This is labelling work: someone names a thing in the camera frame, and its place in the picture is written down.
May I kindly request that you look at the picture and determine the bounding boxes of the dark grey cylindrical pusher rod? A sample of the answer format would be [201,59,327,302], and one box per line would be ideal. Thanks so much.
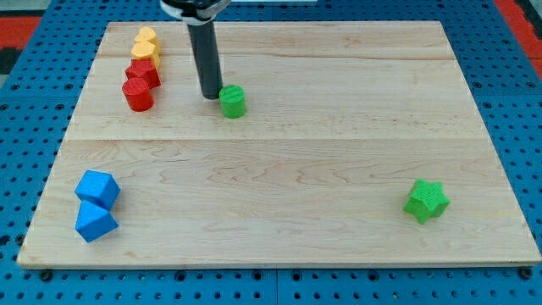
[188,20,223,100]

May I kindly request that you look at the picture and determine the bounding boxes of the yellow pentagon block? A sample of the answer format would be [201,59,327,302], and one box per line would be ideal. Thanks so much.
[130,42,161,69]

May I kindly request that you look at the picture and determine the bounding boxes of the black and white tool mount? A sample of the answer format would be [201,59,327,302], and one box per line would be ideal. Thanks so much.
[159,0,231,21]

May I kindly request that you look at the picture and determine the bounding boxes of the blue triangle block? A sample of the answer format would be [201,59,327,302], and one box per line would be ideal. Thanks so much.
[75,200,119,242]

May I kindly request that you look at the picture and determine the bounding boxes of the light wooden board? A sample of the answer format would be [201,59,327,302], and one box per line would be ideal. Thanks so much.
[18,21,541,269]

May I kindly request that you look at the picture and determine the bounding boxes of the red hexagon block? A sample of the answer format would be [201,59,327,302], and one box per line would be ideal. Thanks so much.
[124,58,162,89]

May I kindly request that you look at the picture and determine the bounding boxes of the blue cube block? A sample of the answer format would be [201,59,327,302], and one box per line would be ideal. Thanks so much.
[75,170,120,210]

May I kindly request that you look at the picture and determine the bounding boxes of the yellow heart block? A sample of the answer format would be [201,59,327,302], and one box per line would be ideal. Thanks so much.
[135,26,160,47]

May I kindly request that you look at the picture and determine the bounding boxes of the green cylinder block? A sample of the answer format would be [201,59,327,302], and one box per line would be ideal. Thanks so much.
[219,85,246,119]

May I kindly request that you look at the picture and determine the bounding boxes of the red cylinder block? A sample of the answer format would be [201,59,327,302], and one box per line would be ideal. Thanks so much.
[122,77,154,112]

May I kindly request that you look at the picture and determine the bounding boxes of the green star block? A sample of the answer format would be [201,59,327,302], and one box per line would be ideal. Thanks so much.
[403,179,451,225]

